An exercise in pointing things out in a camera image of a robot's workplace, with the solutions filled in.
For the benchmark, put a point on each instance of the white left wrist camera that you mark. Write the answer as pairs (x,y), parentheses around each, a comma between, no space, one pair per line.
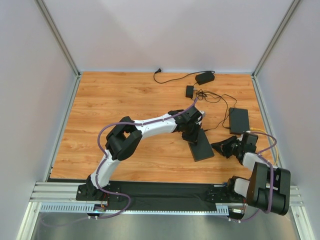
(203,114)

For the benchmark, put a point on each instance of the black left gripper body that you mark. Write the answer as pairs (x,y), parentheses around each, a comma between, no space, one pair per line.
(190,133)

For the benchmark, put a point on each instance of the aluminium left corner post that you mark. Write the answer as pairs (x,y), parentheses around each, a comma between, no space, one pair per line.
(57,35)

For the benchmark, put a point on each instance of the aluminium right corner post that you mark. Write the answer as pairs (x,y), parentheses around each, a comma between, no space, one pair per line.
(276,36)

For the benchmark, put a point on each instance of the large black power adapter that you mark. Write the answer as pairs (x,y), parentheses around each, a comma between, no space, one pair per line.
(205,77)

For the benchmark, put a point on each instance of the black network switch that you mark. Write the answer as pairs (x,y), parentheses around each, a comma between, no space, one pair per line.
(238,121)
(202,149)

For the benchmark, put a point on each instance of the small black power adapter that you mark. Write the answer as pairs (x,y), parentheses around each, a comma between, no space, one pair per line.
(189,91)

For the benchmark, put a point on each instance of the grey slotted cable duct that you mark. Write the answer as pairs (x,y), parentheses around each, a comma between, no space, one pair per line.
(91,208)

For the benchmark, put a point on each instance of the aluminium frame rail front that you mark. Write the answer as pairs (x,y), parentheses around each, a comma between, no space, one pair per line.
(66,192)

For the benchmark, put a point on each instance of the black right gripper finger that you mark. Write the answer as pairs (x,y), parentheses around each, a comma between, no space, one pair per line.
(227,153)
(224,144)

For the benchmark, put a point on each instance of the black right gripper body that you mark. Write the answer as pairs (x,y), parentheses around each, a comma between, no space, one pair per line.
(230,148)

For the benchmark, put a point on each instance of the aluminium corner post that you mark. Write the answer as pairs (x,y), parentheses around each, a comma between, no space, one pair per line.
(57,35)
(276,36)

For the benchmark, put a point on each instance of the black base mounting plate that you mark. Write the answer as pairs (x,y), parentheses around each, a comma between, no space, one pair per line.
(157,196)

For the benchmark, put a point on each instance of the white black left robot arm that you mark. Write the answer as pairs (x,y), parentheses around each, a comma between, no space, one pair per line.
(123,140)

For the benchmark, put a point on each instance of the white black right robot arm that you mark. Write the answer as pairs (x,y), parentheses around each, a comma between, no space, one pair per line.
(268,188)

